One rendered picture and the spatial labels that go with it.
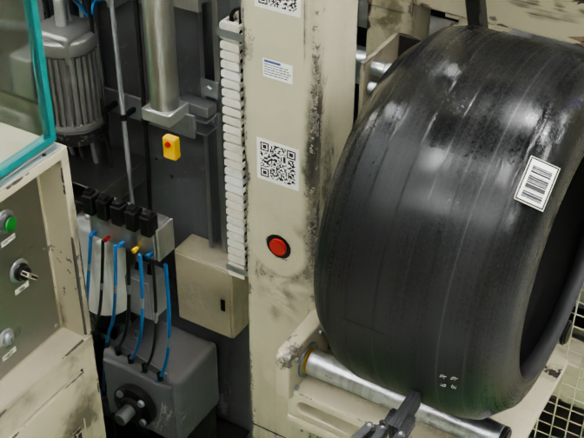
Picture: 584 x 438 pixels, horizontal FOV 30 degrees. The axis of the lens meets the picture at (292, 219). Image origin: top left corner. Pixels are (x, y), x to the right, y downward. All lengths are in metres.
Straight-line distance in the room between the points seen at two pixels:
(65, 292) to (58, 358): 0.11
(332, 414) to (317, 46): 0.60
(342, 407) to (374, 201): 0.47
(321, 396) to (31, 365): 0.47
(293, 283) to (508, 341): 0.47
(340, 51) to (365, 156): 0.23
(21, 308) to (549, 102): 0.87
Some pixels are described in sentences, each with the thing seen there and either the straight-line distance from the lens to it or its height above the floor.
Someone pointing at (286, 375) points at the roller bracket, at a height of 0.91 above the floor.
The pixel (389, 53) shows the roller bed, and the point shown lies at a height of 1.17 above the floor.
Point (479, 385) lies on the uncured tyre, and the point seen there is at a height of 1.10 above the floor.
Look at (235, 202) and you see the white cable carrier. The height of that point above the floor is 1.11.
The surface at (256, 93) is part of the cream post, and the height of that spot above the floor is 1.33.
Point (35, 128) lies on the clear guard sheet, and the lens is 1.63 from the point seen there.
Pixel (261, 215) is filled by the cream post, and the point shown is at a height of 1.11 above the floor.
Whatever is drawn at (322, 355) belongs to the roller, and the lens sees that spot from 1.77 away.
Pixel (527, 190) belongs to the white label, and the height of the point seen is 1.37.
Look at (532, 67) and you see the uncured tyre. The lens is 1.49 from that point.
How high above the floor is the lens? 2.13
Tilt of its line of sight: 36 degrees down
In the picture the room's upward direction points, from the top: straight up
